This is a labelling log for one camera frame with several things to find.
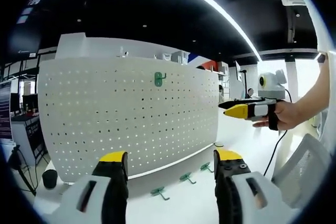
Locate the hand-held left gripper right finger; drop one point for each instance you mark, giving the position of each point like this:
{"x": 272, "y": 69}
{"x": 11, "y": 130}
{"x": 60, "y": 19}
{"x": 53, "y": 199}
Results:
{"x": 244, "y": 203}

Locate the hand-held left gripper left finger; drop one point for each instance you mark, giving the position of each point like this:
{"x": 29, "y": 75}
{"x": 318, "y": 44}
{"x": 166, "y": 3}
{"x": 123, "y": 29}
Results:
{"x": 69, "y": 208}

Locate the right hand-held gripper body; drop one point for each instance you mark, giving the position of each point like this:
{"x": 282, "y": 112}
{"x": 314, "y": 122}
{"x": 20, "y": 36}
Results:
{"x": 274, "y": 89}

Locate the green hook assembly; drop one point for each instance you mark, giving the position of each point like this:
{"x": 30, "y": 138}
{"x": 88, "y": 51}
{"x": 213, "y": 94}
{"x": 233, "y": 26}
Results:
{"x": 186, "y": 176}
{"x": 158, "y": 191}
{"x": 158, "y": 82}
{"x": 205, "y": 166}

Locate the white perforated mounting plate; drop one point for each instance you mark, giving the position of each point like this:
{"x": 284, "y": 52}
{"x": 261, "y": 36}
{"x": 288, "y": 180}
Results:
{"x": 105, "y": 119}

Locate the person's right hand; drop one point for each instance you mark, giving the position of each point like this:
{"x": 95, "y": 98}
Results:
{"x": 288, "y": 116}

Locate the black tripod stand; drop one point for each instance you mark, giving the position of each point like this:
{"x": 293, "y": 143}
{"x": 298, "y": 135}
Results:
{"x": 245, "y": 85}

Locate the black cylindrical speaker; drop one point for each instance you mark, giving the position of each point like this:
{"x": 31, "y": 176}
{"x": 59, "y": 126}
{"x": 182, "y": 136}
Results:
{"x": 50, "y": 179}

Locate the white mesh office chair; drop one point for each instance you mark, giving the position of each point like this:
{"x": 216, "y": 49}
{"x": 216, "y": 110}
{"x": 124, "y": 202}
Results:
{"x": 302, "y": 166}

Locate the black laptop stand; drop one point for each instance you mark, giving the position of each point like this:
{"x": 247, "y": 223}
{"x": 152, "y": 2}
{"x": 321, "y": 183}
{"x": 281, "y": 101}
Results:
{"x": 14, "y": 157}

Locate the long ceiling light strip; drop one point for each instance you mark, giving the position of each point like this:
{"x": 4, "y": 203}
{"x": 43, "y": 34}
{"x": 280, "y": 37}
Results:
{"x": 228, "y": 16}

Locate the white storage basket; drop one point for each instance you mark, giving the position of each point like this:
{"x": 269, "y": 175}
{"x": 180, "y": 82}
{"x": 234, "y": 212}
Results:
{"x": 166, "y": 57}

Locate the white laptop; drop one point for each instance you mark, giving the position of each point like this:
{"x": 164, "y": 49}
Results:
{"x": 5, "y": 113}

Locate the large dark hanging display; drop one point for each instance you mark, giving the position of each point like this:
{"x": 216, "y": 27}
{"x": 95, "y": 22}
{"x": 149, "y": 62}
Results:
{"x": 26, "y": 30}

